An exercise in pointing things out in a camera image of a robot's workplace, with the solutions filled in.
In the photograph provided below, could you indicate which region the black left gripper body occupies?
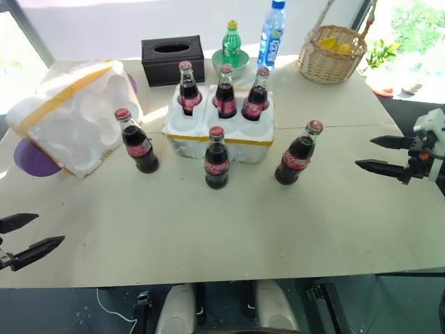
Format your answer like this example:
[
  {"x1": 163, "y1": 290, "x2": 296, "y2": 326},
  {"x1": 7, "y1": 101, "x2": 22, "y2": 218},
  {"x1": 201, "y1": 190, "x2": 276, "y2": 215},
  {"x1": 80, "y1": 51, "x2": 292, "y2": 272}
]
[{"x1": 0, "y1": 236, "x2": 15, "y2": 272}]

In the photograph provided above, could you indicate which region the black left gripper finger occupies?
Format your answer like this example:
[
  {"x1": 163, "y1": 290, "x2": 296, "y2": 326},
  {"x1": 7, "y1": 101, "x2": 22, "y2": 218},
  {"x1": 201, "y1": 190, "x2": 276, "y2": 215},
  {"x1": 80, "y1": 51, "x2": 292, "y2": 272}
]
[
  {"x1": 10, "y1": 235, "x2": 66, "y2": 273},
  {"x1": 0, "y1": 213, "x2": 40, "y2": 235}
]

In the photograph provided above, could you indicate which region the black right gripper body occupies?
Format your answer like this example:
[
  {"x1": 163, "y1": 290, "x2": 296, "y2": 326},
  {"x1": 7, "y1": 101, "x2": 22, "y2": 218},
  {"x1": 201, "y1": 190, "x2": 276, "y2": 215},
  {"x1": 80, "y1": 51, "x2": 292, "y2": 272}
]
[{"x1": 399, "y1": 135, "x2": 435, "y2": 186}]

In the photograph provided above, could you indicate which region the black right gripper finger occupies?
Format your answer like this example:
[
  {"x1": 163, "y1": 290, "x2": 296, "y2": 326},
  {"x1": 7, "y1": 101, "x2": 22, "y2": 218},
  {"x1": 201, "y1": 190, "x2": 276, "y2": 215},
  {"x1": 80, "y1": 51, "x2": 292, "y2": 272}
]
[
  {"x1": 369, "y1": 135, "x2": 415, "y2": 152},
  {"x1": 355, "y1": 159, "x2": 408, "y2": 182}
]

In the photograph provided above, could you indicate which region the glass cola bottle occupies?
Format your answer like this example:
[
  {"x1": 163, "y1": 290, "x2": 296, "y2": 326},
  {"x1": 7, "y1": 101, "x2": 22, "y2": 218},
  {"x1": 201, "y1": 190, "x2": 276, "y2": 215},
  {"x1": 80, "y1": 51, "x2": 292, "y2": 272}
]
[
  {"x1": 212, "y1": 63, "x2": 238, "y2": 120},
  {"x1": 114, "y1": 108, "x2": 161, "y2": 175},
  {"x1": 241, "y1": 66, "x2": 272, "y2": 122},
  {"x1": 274, "y1": 120, "x2": 325, "y2": 186},
  {"x1": 203, "y1": 125, "x2": 231, "y2": 191},
  {"x1": 177, "y1": 61, "x2": 203, "y2": 117}
]

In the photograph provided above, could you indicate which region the white foam lid yellow tape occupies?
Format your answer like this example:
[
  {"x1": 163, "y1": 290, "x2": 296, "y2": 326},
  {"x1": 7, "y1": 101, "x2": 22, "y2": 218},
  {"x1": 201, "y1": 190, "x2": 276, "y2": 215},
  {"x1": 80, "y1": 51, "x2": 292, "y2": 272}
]
[{"x1": 5, "y1": 59, "x2": 144, "y2": 180}]

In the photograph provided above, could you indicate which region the white foam bottle tray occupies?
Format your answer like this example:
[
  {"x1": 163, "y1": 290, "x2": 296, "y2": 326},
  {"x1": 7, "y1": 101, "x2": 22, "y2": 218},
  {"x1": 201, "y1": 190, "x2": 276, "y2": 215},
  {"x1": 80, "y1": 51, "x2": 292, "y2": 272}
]
[{"x1": 161, "y1": 84, "x2": 275, "y2": 164}]

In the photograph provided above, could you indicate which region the black tissue box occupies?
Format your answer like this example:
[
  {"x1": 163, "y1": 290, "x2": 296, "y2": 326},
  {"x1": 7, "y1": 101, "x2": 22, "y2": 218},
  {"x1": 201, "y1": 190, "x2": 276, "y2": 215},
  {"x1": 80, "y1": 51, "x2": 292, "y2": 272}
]
[{"x1": 140, "y1": 34, "x2": 206, "y2": 88}]

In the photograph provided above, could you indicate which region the purple round object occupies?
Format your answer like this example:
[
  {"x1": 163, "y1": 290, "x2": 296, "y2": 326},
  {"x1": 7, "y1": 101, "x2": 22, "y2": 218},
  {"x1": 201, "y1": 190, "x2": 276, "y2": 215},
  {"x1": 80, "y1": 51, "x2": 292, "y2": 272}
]
[{"x1": 13, "y1": 138, "x2": 63, "y2": 178}]

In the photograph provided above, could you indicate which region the green potted plant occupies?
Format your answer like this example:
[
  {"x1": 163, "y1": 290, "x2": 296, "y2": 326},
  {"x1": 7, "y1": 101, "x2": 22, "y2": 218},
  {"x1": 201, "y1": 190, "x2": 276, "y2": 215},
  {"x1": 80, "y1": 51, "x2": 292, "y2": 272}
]
[{"x1": 361, "y1": 38, "x2": 399, "y2": 97}]

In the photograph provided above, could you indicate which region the woven wicker basket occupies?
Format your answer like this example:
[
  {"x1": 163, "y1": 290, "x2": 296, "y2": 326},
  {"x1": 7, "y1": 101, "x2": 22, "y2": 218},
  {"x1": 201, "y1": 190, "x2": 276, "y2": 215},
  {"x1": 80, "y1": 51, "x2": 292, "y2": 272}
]
[{"x1": 296, "y1": 0, "x2": 378, "y2": 86}]

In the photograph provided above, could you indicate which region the black metal table leg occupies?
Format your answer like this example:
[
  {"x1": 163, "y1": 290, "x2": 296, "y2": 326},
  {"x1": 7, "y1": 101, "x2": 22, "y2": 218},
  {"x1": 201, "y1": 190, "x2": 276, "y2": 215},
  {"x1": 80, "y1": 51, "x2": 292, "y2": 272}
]
[
  {"x1": 305, "y1": 282, "x2": 344, "y2": 334},
  {"x1": 133, "y1": 291, "x2": 154, "y2": 334}
]

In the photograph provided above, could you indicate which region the white rounded shell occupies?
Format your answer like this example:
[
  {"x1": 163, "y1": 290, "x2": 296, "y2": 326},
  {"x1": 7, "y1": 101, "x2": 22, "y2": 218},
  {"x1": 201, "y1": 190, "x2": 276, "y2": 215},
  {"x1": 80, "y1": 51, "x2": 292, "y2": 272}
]
[
  {"x1": 154, "y1": 283, "x2": 200, "y2": 334},
  {"x1": 254, "y1": 279, "x2": 300, "y2": 334}
]

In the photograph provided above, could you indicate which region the blue plastic water bottle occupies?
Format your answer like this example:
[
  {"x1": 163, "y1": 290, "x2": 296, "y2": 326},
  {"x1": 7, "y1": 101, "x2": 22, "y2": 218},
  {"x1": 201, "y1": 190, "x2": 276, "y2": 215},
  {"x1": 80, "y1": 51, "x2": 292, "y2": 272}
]
[{"x1": 256, "y1": 0, "x2": 289, "y2": 72}]

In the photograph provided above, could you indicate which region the beige table cover sheet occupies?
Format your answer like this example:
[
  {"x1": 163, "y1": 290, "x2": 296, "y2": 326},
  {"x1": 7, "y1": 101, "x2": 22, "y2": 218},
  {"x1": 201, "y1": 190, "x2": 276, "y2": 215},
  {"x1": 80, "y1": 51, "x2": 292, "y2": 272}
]
[{"x1": 0, "y1": 58, "x2": 445, "y2": 290}]

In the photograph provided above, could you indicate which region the light green bowl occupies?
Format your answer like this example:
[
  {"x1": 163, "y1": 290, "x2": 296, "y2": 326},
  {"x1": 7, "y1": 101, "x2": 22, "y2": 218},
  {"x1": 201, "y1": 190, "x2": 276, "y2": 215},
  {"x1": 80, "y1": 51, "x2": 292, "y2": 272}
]
[{"x1": 211, "y1": 48, "x2": 250, "y2": 81}]

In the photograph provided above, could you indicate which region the green soda bottle yellow cap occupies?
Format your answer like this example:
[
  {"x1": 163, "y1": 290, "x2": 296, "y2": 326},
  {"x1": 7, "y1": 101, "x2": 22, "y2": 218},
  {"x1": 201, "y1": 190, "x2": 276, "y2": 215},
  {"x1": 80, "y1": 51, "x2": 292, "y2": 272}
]
[{"x1": 221, "y1": 19, "x2": 243, "y2": 69}]

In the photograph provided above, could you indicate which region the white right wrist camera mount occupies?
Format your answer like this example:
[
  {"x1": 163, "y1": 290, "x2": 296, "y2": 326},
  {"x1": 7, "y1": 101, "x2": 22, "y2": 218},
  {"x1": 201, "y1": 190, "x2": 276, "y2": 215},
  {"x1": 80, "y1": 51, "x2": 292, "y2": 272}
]
[{"x1": 412, "y1": 108, "x2": 445, "y2": 182}]

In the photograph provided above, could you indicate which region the white floor cable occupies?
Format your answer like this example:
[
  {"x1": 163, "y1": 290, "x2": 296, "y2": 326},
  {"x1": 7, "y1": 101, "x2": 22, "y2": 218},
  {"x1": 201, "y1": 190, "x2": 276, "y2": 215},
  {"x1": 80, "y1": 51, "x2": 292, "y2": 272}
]
[{"x1": 96, "y1": 287, "x2": 137, "y2": 324}]

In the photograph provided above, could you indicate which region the black window frame post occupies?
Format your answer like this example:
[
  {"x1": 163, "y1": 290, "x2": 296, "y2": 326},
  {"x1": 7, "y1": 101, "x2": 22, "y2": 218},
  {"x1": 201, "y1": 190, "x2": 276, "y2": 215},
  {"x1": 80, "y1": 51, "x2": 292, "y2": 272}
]
[{"x1": 6, "y1": 0, "x2": 56, "y2": 69}]

